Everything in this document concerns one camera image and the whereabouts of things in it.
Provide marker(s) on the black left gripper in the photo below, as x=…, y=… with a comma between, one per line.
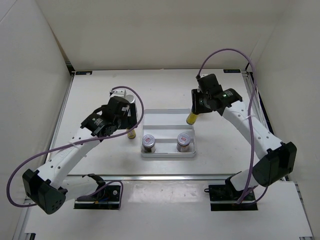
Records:
x=131, y=119

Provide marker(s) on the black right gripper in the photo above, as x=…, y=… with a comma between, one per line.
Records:
x=195, y=95

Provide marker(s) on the yellow-label sauce bottle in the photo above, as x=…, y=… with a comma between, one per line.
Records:
x=131, y=134
x=191, y=119

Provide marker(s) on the white-lid spice jar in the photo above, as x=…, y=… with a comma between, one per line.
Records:
x=183, y=142
x=148, y=144

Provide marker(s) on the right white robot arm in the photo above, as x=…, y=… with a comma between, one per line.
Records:
x=276, y=159

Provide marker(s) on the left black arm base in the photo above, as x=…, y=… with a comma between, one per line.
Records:
x=108, y=195

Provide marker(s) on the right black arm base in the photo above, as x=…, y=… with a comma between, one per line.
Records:
x=223, y=198

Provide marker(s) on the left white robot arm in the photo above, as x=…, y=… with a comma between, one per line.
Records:
x=47, y=185

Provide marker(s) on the left blue-label salt shaker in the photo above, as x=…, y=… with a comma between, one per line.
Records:
x=130, y=98

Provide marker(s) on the white divided tray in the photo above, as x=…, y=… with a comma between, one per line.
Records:
x=165, y=125

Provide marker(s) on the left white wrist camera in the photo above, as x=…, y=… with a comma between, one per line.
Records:
x=119, y=92

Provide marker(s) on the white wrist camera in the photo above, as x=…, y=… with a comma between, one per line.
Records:
x=198, y=77
x=119, y=92

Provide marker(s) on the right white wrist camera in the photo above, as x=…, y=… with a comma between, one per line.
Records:
x=198, y=77

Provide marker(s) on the aluminium table edge rail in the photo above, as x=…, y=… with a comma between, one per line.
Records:
x=150, y=177

